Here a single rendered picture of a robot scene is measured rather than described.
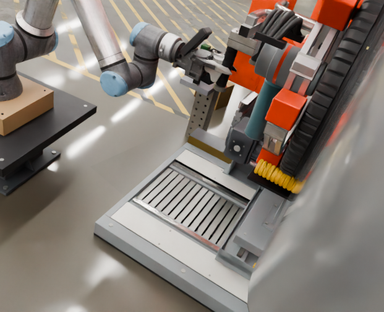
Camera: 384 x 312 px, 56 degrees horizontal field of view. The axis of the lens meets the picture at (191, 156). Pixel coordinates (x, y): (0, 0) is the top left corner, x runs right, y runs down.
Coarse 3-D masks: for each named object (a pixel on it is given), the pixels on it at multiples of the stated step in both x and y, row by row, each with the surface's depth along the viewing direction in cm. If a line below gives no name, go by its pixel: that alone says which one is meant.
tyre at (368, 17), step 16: (368, 0) 91; (368, 16) 89; (352, 32) 89; (368, 32) 88; (352, 48) 88; (368, 48) 87; (336, 64) 89; (352, 64) 88; (320, 80) 92; (336, 80) 89; (320, 96) 91; (336, 96) 90; (304, 112) 96; (320, 112) 92; (304, 128) 96; (320, 128) 95; (304, 144) 99; (288, 160) 107; (304, 160) 104
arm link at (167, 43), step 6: (168, 36) 119; (174, 36) 120; (162, 42) 119; (168, 42) 118; (174, 42) 118; (162, 48) 120; (168, 48) 118; (162, 54) 121; (168, 54) 119; (168, 60) 121
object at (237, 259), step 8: (256, 192) 176; (256, 200) 175; (248, 208) 169; (240, 216) 160; (240, 224) 159; (232, 232) 154; (224, 240) 147; (232, 240) 151; (224, 248) 147; (232, 248) 148; (240, 248) 144; (216, 256) 146; (224, 256) 144; (232, 256) 142; (240, 256) 142; (248, 256) 146; (256, 256) 147; (224, 264) 146; (232, 264) 144; (240, 264) 142; (248, 264) 140; (240, 272) 144; (248, 272) 142
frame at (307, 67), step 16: (336, 32) 96; (304, 48) 96; (320, 48) 95; (336, 48) 136; (304, 64) 95; (320, 64) 95; (288, 80) 99; (304, 80) 97; (272, 128) 107; (272, 144) 126
